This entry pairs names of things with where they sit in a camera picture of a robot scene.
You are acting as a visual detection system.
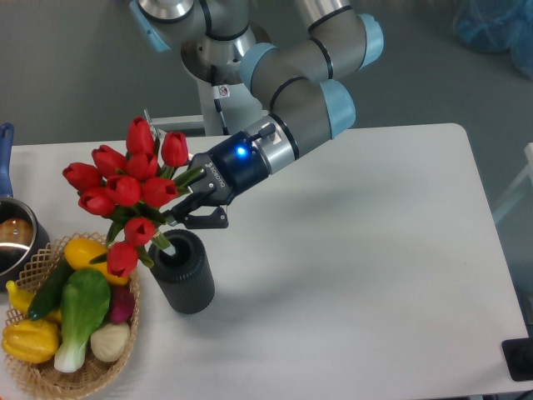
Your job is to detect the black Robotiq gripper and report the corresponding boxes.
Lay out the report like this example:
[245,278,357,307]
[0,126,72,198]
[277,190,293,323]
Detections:
[162,132,269,229]

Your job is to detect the red tulip bouquet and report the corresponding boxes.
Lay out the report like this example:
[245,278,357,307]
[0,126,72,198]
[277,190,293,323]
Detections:
[62,117,200,278]

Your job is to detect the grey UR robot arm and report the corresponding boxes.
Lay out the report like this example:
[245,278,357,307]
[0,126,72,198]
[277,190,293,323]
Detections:
[129,1,384,229]

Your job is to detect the dark grey ribbed vase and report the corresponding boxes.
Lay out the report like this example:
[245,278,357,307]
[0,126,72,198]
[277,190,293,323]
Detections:
[148,229,215,314]

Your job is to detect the purple red radish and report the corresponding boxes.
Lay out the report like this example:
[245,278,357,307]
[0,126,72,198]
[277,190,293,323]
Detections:
[108,287,135,324]

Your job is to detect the yellow squash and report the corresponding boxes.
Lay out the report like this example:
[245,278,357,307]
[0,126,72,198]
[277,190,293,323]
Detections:
[63,237,129,287]

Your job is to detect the green bok choy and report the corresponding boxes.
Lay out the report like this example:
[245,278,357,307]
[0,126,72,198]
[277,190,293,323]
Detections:
[54,268,111,373]

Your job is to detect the white garlic bulb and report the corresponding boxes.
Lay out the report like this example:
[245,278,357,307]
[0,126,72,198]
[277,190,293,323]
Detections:
[90,322,130,363]

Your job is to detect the dark green cucumber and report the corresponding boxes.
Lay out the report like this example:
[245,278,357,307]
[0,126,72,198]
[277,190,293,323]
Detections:
[27,258,74,321]

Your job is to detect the small yellow gourd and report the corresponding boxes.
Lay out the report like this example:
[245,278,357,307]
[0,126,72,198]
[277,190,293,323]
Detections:
[5,280,62,324]

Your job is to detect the yellow bell pepper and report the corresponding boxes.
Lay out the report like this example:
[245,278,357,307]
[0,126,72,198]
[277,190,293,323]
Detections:
[2,319,59,363]

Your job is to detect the woven wicker basket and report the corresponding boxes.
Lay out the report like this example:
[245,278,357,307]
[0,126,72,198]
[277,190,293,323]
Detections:
[5,232,140,399]

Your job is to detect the black device at table edge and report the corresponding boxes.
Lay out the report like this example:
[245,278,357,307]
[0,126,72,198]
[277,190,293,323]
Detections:
[501,337,533,382]

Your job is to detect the blue plastic bag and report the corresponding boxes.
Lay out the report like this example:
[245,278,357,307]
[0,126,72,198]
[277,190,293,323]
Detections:
[452,1,532,78]

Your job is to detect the black cable on pedestal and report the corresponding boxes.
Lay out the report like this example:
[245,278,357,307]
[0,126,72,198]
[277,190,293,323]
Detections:
[210,65,231,137]

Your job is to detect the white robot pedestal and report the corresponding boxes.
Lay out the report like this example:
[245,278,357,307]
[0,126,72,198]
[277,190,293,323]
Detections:
[142,20,351,141]

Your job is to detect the blue handled saucepan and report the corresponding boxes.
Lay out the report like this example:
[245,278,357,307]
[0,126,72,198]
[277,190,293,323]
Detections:
[1,122,49,293]

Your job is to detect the white frame at right edge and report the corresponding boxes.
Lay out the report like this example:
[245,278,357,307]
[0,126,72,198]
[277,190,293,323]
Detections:
[492,142,532,224]

